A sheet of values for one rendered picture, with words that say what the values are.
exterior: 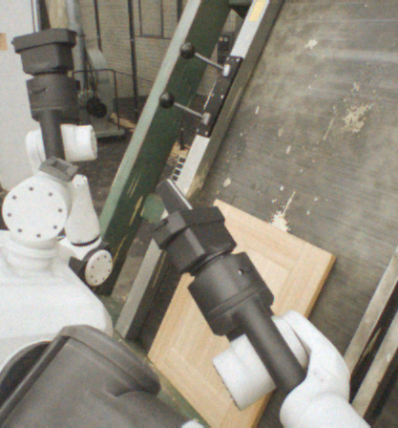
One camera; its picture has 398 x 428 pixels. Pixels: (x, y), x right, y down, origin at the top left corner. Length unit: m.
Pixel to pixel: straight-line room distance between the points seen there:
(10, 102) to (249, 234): 3.81
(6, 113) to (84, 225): 3.65
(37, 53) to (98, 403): 0.64
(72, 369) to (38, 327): 0.10
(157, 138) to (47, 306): 0.80
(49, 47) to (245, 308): 0.58
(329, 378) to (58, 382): 0.25
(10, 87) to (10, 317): 4.06
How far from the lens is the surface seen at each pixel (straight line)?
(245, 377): 0.49
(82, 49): 6.38
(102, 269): 0.90
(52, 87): 0.80
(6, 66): 4.43
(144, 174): 1.19
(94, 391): 0.35
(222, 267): 0.48
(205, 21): 1.24
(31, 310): 0.45
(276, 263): 0.81
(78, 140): 0.80
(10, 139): 4.53
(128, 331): 1.06
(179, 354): 0.96
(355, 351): 0.67
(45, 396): 0.36
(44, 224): 0.47
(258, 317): 0.45
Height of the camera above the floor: 1.61
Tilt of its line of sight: 26 degrees down
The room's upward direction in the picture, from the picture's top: straight up
